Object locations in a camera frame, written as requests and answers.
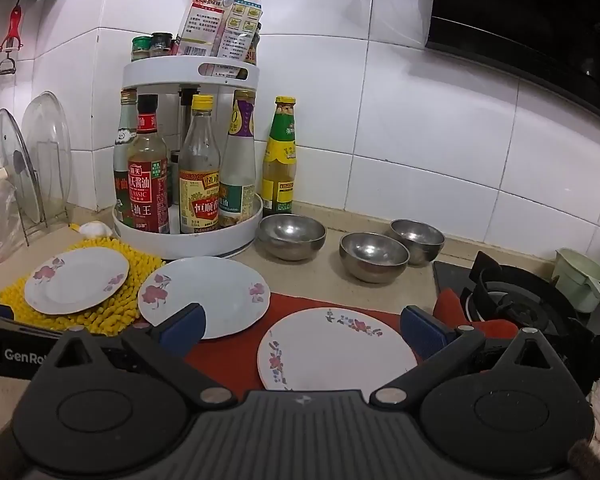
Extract pale green measuring cup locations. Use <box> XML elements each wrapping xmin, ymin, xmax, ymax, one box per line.
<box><xmin>551</xmin><ymin>247</ymin><xmax>600</xmax><ymax>313</ymax></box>

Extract red label seasoning bottle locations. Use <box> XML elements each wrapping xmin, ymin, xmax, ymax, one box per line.
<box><xmin>245</xmin><ymin>22</ymin><xmax>262</xmax><ymax>66</ymax></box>

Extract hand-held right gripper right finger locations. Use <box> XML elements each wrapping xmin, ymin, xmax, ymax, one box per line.
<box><xmin>369</xmin><ymin>305</ymin><xmax>562</xmax><ymax>409</ymax></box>

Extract white garlic bulb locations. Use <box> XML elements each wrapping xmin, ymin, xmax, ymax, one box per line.
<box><xmin>77</xmin><ymin>221</ymin><xmax>113</xmax><ymax>239</ymax></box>

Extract red cloth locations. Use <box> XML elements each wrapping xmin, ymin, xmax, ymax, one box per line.
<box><xmin>182</xmin><ymin>287</ymin><xmax>518</xmax><ymax>393</ymax></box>

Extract yellow cap vinegar bottle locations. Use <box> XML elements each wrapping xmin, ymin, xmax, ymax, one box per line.
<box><xmin>179</xmin><ymin>95</ymin><xmax>222</xmax><ymax>235</ymax></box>

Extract green yellow label sauce bottle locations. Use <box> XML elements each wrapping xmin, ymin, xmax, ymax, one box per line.
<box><xmin>261</xmin><ymin>96</ymin><xmax>298</xmax><ymax>217</ymax></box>

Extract person's right forearm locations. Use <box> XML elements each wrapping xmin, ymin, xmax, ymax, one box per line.
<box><xmin>567</xmin><ymin>439</ymin><xmax>600</xmax><ymax>480</ymax></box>

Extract cream plate small flower border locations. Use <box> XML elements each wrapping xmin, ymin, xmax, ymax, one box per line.
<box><xmin>257</xmin><ymin>307</ymin><xmax>419</xmax><ymax>392</ymax></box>

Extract dark lid spice jar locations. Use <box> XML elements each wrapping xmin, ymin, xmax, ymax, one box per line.
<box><xmin>150</xmin><ymin>32</ymin><xmax>173</xmax><ymax>58</ymax></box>

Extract white yellow seasoning packet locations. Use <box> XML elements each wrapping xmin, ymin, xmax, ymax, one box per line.
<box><xmin>215</xmin><ymin>0</ymin><xmax>263</xmax><ymax>61</ymax></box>

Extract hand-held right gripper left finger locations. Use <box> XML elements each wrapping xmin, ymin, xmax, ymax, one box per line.
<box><xmin>44</xmin><ymin>302</ymin><xmax>238</xmax><ymax>409</ymax></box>

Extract wire lid rack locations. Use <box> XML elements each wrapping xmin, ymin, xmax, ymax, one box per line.
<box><xmin>22</xmin><ymin>140</ymin><xmax>71</xmax><ymax>246</ymax></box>

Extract stainless steel bowl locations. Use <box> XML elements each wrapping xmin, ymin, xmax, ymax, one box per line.
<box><xmin>339</xmin><ymin>232</ymin><xmax>411</xmax><ymax>284</ymax></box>
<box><xmin>258</xmin><ymin>214</ymin><xmax>327</xmax><ymax>262</ymax></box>
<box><xmin>390</xmin><ymin>219</ymin><xmax>446</xmax><ymax>267</ymax></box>

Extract white two-tier condiment rack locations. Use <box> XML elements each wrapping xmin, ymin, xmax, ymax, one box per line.
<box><xmin>112</xmin><ymin>56</ymin><xmax>263</xmax><ymax>260</ymax></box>

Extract white plate pink flowers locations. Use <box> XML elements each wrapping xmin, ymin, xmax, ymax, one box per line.
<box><xmin>24</xmin><ymin>246</ymin><xmax>130</xmax><ymax>315</ymax></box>
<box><xmin>138</xmin><ymin>256</ymin><xmax>272</xmax><ymax>340</ymax></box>

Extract red handled peeler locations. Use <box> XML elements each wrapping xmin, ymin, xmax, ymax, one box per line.
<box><xmin>0</xmin><ymin>0</ymin><xmax>25</xmax><ymax>77</ymax></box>

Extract glass pot lid with knob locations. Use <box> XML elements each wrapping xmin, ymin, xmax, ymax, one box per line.
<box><xmin>0</xmin><ymin>108</ymin><xmax>46</xmax><ymax>223</ymax></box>

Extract large glass pot lid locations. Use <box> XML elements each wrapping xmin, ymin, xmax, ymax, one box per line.
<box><xmin>21</xmin><ymin>91</ymin><xmax>72</xmax><ymax>216</ymax></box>

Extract pink white seasoning packet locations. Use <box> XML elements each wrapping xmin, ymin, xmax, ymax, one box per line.
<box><xmin>174</xmin><ymin>0</ymin><xmax>236</xmax><ymax>57</ymax></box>

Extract yellow chenille mat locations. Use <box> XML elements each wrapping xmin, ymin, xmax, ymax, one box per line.
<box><xmin>0</xmin><ymin>237</ymin><xmax>167</xmax><ymax>336</ymax></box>

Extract purple label clear bottle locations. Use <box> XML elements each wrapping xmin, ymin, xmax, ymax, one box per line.
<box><xmin>219</xmin><ymin>90</ymin><xmax>257</xmax><ymax>229</ymax></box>

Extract red cap soy sauce bottle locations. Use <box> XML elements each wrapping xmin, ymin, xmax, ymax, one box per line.
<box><xmin>127</xmin><ymin>94</ymin><xmax>170</xmax><ymax>234</ymax></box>

